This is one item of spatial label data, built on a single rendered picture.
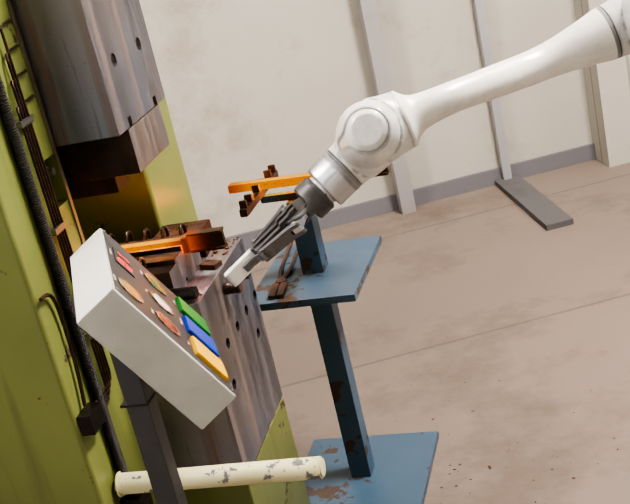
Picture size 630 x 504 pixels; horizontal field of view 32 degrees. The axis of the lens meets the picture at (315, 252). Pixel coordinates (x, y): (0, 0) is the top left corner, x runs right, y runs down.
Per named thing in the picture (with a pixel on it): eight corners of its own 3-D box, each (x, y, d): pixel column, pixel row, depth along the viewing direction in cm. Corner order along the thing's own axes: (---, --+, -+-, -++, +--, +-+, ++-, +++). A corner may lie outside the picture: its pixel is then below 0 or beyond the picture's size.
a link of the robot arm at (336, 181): (353, 179, 208) (331, 201, 208) (322, 145, 205) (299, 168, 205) (367, 190, 200) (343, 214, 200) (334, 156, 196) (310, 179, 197)
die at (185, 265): (202, 262, 258) (193, 229, 255) (176, 299, 240) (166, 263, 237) (40, 284, 268) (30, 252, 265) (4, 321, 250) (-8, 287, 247)
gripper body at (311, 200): (341, 209, 200) (304, 245, 200) (329, 197, 208) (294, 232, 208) (314, 181, 197) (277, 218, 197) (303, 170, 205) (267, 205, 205)
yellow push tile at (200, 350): (222, 361, 190) (192, 334, 187) (229, 379, 183) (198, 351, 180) (215, 368, 190) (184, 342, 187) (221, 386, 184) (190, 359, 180)
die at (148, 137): (170, 144, 247) (159, 103, 244) (140, 173, 229) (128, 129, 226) (3, 171, 258) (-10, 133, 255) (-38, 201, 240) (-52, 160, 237)
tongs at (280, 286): (298, 220, 346) (297, 216, 345) (311, 218, 345) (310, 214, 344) (268, 300, 291) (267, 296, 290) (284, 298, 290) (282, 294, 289)
